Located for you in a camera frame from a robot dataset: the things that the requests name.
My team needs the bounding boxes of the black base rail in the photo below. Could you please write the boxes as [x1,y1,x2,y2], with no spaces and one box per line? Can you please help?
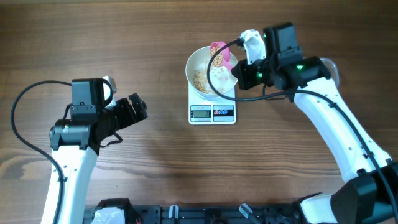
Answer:
[82,204,304,224]

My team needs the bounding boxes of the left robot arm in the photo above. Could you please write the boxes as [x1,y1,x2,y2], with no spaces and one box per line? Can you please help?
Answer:
[41,78,147,223]

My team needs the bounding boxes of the clear plastic container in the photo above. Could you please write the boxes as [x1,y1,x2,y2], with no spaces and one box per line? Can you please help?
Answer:
[321,58,340,87]

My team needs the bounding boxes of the white digital kitchen scale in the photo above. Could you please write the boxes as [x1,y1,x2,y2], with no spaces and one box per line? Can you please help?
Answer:
[188,85,236,125]

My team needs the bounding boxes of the white bowl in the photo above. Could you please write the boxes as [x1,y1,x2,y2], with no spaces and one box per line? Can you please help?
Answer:
[185,46,238,100]

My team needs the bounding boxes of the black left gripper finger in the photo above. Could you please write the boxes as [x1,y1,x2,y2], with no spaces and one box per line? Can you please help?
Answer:
[134,110,148,123]
[128,93,147,111]

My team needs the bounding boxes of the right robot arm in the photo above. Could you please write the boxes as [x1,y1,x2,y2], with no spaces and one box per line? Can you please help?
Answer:
[232,22,397,223]

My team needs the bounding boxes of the pink measuring scoop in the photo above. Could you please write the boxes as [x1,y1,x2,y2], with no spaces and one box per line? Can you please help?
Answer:
[210,41,233,71]

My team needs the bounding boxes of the soybeans in bowl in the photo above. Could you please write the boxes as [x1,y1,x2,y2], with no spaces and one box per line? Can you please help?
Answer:
[193,53,224,95]

